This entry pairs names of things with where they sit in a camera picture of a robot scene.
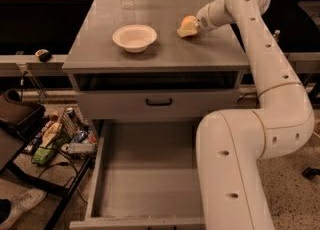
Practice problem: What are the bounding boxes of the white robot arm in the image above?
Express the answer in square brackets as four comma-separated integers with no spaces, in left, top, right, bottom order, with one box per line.
[177,0,314,230]

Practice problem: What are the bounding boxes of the black object on floor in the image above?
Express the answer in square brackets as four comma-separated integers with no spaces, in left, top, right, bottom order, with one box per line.
[302,167,320,180]

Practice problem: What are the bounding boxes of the black drawer handle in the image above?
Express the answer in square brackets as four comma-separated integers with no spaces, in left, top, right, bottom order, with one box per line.
[145,98,173,107]

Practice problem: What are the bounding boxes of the wire basket of snacks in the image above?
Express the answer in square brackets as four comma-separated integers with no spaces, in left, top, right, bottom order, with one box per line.
[40,107,97,156]

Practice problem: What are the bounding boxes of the white sneaker lower left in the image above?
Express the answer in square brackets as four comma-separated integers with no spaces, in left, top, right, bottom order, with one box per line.
[0,188,47,230]

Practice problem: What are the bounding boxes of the closed grey upper drawer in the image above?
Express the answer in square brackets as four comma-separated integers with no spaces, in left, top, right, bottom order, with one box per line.
[76,89,239,121]

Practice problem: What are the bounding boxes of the small plastic bottle on ledge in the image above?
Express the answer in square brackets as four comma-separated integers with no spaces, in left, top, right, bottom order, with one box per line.
[273,29,281,43]

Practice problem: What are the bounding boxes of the grey drawer cabinet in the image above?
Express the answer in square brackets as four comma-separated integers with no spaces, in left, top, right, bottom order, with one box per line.
[62,0,252,123]

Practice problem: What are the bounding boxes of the yellow black tape measure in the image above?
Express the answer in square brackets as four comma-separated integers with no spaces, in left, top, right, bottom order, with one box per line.
[35,49,52,62]

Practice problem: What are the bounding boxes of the orange fruit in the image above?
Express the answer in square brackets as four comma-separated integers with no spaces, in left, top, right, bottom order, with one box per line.
[181,15,197,27]

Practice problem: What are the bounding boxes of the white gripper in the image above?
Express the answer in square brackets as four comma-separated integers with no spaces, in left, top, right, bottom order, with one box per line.
[177,7,213,38]

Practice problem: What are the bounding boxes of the green snack bag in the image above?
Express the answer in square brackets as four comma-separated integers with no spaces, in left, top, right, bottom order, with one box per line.
[31,143,58,166]

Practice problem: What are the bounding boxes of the open grey bottom drawer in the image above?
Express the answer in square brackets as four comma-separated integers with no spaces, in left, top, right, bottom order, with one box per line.
[70,120,206,230]

